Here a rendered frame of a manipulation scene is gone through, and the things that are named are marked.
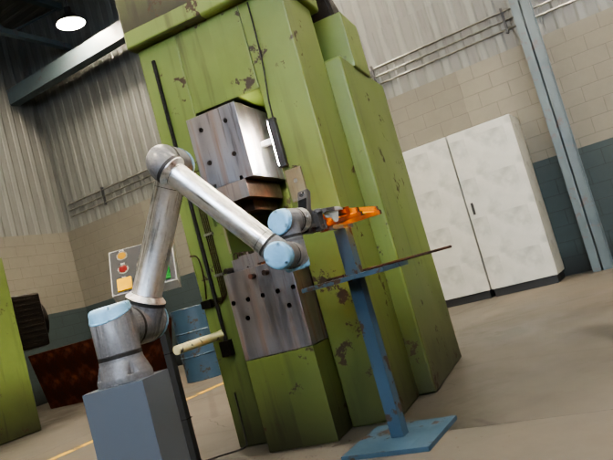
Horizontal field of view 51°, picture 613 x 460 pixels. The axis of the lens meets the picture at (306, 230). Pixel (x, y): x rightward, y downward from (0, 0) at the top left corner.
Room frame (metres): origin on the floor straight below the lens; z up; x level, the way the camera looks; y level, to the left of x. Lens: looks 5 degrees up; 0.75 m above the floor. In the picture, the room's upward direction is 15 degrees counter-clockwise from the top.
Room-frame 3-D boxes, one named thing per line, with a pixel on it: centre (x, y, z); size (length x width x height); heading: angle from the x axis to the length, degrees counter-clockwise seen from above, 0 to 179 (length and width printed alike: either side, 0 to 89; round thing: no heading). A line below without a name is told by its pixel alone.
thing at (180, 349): (3.30, 0.68, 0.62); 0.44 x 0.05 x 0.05; 159
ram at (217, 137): (3.44, 0.21, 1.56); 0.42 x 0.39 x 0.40; 159
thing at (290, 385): (3.44, 0.19, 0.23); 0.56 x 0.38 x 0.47; 159
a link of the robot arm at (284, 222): (2.22, 0.06, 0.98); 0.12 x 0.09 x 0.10; 150
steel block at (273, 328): (3.44, 0.19, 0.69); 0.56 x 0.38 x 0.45; 159
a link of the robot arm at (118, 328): (2.23, 0.74, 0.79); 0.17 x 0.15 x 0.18; 165
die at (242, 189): (3.45, 0.25, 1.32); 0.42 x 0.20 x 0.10; 159
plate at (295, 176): (3.26, -0.02, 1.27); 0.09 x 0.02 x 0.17; 69
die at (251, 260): (3.45, 0.25, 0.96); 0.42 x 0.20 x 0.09; 159
